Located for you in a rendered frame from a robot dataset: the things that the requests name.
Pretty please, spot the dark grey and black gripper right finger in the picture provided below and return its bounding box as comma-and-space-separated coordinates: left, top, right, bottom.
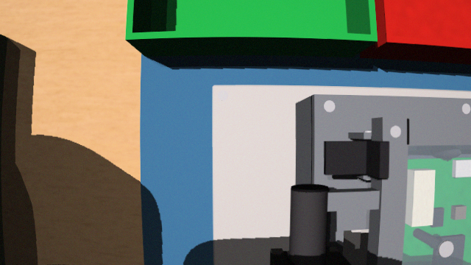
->
325, 246, 351, 265

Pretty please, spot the red bin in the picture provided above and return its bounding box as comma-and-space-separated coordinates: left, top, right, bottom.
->
360, 0, 471, 65

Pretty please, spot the green open-top bin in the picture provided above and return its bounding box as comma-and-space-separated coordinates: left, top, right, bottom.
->
125, 0, 378, 57

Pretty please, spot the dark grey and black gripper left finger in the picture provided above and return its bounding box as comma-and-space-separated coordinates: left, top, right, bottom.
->
270, 248, 293, 265

